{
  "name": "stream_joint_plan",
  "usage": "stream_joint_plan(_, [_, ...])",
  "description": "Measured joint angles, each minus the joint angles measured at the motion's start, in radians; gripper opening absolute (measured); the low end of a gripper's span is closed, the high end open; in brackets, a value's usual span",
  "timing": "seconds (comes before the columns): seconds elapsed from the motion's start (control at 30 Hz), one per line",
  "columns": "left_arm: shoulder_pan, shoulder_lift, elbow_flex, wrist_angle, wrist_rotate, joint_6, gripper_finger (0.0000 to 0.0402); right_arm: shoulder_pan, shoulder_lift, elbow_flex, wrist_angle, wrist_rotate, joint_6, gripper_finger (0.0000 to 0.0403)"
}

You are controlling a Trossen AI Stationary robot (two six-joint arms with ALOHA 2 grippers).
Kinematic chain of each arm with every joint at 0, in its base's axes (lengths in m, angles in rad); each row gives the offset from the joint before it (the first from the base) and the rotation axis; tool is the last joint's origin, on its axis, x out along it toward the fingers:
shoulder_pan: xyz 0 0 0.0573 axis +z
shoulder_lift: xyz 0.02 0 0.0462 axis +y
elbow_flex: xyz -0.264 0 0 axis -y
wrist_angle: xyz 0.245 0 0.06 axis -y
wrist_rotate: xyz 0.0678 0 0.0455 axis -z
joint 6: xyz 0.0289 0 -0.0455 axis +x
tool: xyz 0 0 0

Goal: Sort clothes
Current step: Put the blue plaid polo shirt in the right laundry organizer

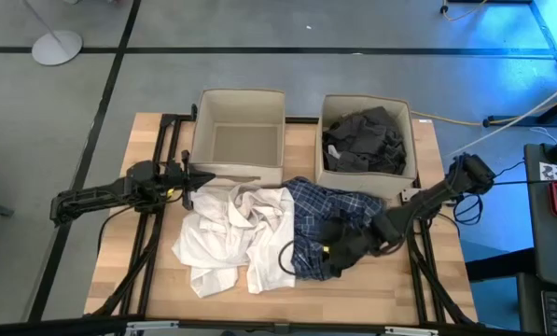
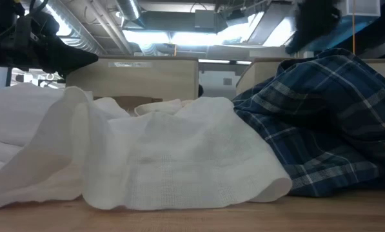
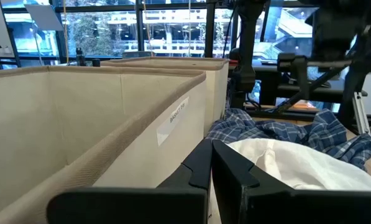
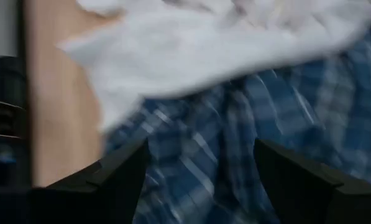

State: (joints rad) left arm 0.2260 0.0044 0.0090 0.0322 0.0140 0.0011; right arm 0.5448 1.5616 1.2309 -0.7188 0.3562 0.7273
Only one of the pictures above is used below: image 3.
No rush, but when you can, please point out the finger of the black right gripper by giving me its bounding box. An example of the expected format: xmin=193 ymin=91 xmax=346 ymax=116
xmin=339 ymin=67 xmax=371 ymax=125
xmin=292 ymin=57 xmax=309 ymax=101

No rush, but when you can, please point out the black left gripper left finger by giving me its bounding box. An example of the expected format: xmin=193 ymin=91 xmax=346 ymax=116
xmin=46 ymin=138 xmax=213 ymax=224

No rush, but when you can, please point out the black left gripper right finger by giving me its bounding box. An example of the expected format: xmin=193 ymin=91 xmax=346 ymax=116
xmin=212 ymin=139 xmax=371 ymax=224

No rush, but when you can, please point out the white garment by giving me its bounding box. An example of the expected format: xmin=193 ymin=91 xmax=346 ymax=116
xmin=227 ymin=138 xmax=371 ymax=191

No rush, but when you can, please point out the blue plaid shirt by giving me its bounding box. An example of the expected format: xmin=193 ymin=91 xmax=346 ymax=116
xmin=205 ymin=107 xmax=371 ymax=172

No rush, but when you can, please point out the silver aluminium extrusion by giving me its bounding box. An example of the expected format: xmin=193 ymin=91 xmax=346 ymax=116
xmin=352 ymin=91 xmax=371 ymax=137

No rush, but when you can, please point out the beige fabric basket with label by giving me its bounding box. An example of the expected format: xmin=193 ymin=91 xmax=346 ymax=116
xmin=0 ymin=65 xmax=208 ymax=224

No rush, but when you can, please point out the large glass window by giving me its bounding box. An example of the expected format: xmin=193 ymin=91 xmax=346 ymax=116
xmin=0 ymin=0 xmax=323 ymax=63

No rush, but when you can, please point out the grey flat panel on pole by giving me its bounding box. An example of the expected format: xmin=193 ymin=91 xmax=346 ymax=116
xmin=23 ymin=4 xmax=65 ymax=66

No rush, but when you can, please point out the yellow hanging cord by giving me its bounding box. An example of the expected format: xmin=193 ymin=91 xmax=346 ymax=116
xmin=62 ymin=0 xmax=70 ymax=65

